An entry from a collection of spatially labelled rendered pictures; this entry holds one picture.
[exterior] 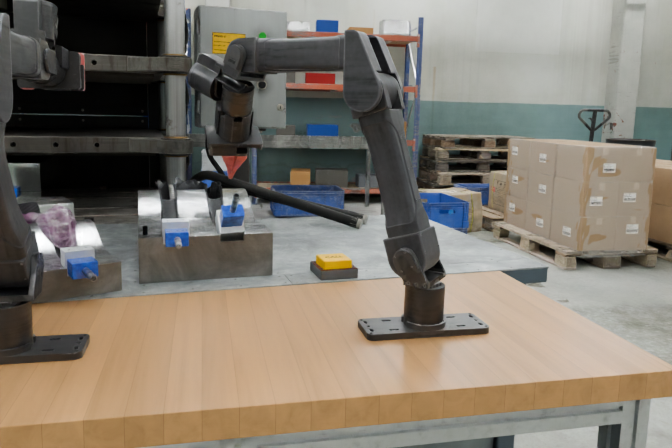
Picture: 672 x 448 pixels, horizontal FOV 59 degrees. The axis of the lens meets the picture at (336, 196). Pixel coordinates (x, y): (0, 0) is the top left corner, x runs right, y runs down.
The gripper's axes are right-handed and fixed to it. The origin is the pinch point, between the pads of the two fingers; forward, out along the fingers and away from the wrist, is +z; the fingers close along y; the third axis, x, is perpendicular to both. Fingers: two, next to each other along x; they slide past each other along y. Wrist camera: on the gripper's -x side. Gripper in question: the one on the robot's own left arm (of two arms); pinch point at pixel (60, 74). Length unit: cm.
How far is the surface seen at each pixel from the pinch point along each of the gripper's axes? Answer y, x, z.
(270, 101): -49, 1, 83
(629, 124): -593, -3, 581
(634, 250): -348, 98, 261
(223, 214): -30.0, 26.3, -7.2
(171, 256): -20.2, 34.5, -6.2
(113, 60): 0, -10, 72
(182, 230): -22.3, 29.2, -7.6
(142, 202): -12.4, 27.3, 20.4
